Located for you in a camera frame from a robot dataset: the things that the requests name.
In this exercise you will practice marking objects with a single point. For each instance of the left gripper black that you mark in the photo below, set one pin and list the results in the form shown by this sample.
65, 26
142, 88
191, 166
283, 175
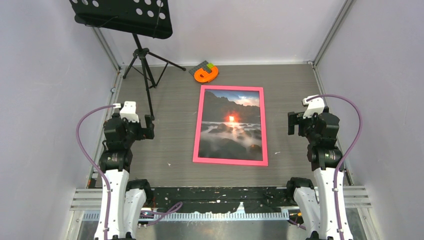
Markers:
145, 133

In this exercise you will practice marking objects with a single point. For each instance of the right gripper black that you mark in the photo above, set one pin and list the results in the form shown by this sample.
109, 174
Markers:
297, 118

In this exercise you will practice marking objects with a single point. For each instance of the pink wooden picture frame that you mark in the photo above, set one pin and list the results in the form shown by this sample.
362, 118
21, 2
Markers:
231, 126

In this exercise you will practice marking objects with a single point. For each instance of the landscape sunset photo print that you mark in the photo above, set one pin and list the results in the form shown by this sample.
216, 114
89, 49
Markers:
231, 126

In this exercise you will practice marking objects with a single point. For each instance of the transparent acrylic sheet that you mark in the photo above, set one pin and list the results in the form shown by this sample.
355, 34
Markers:
231, 132

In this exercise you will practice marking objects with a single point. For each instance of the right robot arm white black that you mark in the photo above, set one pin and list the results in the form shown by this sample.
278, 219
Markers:
322, 205

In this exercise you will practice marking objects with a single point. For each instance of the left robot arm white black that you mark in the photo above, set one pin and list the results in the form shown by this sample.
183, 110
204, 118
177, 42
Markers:
122, 199

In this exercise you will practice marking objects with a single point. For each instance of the orange tape dispenser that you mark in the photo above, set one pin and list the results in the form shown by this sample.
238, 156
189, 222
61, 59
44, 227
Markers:
203, 76

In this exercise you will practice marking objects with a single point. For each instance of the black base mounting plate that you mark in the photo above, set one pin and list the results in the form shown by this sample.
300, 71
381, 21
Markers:
220, 200

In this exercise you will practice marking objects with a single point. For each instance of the grey lego plate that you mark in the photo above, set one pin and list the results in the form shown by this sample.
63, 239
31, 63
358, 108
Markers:
201, 66

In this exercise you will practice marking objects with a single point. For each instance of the black music stand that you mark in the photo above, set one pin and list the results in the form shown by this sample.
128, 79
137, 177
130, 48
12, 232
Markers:
149, 18

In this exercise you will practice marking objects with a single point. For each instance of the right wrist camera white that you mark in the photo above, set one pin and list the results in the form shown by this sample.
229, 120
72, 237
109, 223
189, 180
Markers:
316, 105

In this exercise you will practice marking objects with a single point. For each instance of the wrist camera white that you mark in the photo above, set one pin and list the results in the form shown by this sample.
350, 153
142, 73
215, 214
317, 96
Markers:
316, 105
127, 110

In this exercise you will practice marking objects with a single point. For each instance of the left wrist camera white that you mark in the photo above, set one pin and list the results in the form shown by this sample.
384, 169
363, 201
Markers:
127, 110

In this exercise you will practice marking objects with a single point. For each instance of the aluminium rail front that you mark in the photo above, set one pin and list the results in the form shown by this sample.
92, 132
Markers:
90, 200

